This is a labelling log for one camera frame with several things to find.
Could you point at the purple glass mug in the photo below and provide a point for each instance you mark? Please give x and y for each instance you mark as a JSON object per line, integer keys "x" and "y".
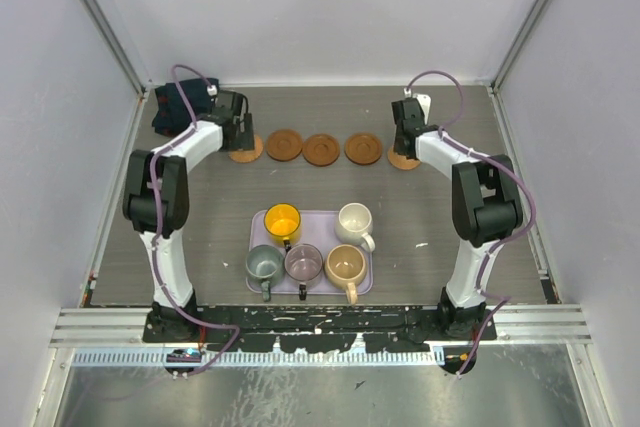
{"x": 304, "y": 264}

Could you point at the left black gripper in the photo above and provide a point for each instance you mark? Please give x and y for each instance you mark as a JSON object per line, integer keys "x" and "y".
{"x": 244, "y": 139}

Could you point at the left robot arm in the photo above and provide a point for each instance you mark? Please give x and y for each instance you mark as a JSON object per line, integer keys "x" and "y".
{"x": 156, "y": 193}

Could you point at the slotted cable duct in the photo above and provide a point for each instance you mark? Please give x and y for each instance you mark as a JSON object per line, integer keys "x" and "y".
{"x": 186, "y": 357}

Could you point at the beige ceramic mug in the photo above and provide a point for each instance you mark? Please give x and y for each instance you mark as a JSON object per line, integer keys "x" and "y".
{"x": 346, "y": 268}

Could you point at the woven rattan coaster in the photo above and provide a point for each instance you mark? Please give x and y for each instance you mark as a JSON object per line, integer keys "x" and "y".
{"x": 401, "y": 162}
{"x": 248, "y": 156}

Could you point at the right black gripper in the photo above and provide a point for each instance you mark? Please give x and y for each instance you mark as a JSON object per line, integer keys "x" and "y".
{"x": 395, "y": 145}

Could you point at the white ceramic mug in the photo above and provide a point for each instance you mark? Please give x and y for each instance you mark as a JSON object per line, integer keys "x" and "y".
{"x": 354, "y": 225}

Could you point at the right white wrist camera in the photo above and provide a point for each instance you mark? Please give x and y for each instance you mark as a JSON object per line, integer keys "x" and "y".
{"x": 424, "y": 101}

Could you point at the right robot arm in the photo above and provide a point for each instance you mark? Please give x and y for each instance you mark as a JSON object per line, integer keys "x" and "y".
{"x": 486, "y": 207}

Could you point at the grey-green ceramic mug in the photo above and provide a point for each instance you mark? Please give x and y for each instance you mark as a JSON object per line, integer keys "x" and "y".
{"x": 265, "y": 268}

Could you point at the yellow glass mug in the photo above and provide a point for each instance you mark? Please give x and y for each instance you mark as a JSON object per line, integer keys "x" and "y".
{"x": 283, "y": 224}

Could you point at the dark blue folded cloth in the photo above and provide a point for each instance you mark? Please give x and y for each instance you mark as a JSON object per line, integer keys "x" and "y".
{"x": 172, "y": 117}

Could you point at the brown wooden saucer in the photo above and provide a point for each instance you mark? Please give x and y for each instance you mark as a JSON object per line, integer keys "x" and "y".
{"x": 284, "y": 145}
{"x": 321, "y": 150}
{"x": 363, "y": 148}

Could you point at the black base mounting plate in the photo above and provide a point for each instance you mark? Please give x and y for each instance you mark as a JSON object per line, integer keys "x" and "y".
{"x": 321, "y": 329}

